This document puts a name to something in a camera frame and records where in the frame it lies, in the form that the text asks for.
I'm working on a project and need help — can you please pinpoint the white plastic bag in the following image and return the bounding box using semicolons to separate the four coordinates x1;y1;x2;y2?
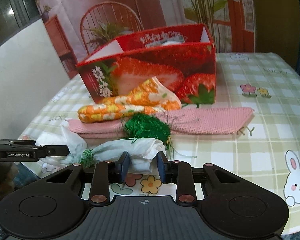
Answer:
80;138;166;174

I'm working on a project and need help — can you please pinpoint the pink knitted cloth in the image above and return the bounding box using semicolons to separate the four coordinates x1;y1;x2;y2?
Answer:
68;107;254;139

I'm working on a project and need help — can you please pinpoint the green thread tassel bundle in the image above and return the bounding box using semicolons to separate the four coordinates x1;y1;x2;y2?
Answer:
121;113;183;160

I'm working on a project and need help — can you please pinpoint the printed living room backdrop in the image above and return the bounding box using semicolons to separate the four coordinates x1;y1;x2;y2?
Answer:
28;0;258;81

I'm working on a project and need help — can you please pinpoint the person's hand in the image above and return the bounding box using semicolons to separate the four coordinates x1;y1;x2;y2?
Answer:
0;162;19;201

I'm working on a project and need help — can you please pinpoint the orange floral oven mitt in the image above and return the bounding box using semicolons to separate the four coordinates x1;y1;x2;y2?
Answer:
77;77;181;123

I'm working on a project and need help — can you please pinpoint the checkered bunny tablecloth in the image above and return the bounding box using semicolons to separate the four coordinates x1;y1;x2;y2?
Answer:
19;53;300;235

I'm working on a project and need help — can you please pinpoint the red strawberry cardboard box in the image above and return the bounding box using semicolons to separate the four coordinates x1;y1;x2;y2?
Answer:
77;23;216;104

